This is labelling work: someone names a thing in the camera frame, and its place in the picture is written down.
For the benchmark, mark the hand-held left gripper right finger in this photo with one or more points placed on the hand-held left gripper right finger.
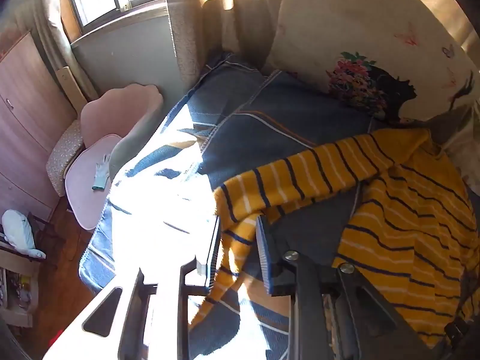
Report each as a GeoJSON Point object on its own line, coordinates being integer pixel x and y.
{"type": "Point", "coordinates": [263, 249]}

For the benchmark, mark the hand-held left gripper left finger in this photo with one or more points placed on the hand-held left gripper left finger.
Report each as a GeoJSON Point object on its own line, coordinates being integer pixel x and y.
{"type": "Point", "coordinates": [209, 243]}

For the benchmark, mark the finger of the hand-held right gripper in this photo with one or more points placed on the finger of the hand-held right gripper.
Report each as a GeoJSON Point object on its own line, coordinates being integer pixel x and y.
{"type": "Point", "coordinates": [458, 329]}

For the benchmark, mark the yellow striped knit sweater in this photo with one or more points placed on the yellow striped knit sweater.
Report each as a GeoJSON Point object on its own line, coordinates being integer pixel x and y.
{"type": "Point", "coordinates": [397, 225]}

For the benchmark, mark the blue woven blanket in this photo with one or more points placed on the blue woven blanket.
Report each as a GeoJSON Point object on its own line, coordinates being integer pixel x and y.
{"type": "Point", "coordinates": [270, 127]}

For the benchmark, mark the teal glove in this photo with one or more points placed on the teal glove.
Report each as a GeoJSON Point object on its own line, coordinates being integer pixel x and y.
{"type": "Point", "coordinates": [102, 174]}

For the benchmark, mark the pink chair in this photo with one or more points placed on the pink chair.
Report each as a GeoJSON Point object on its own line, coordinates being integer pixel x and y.
{"type": "Point", "coordinates": [112, 116]}

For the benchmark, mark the speckled padded stool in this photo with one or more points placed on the speckled padded stool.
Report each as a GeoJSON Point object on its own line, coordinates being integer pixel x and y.
{"type": "Point", "coordinates": [63, 157]}

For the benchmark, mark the white floral leaf pillow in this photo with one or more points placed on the white floral leaf pillow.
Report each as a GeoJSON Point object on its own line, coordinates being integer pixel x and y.
{"type": "Point", "coordinates": [467, 150]}

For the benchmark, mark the white cloth bag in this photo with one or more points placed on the white cloth bag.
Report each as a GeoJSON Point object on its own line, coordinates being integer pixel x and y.
{"type": "Point", "coordinates": [18, 232]}

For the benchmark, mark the cluttered shelf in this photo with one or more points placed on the cluttered shelf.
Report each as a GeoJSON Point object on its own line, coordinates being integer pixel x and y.
{"type": "Point", "coordinates": [17, 288]}

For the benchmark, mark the beige curtain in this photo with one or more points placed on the beige curtain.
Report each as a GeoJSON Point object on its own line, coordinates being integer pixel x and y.
{"type": "Point", "coordinates": [210, 26]}

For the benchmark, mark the pink wooden wardrobe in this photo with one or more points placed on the pink wooden wardrobe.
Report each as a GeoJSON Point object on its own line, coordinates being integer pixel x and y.
{"type": "Point", "coordinates": [26, 120]}

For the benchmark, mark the cream printed figure pillow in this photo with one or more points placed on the cream printed figure pillow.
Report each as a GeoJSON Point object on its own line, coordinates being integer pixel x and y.
{"type": "Point", "coordinates": [337, 18]}

